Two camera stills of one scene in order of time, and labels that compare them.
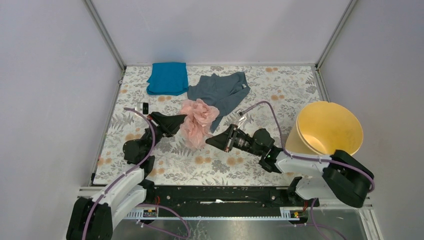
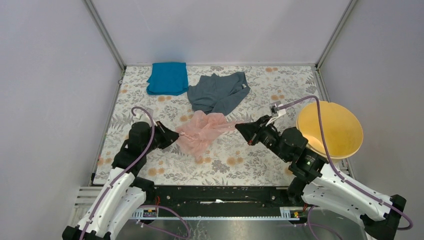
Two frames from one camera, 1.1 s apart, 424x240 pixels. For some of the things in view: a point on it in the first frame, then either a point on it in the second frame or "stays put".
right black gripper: x=224 y=141 -> x=250 y=130
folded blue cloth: x=169 y=78 stays put
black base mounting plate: x=223 y=198 stays put
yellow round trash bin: x=322 y=127 stays put
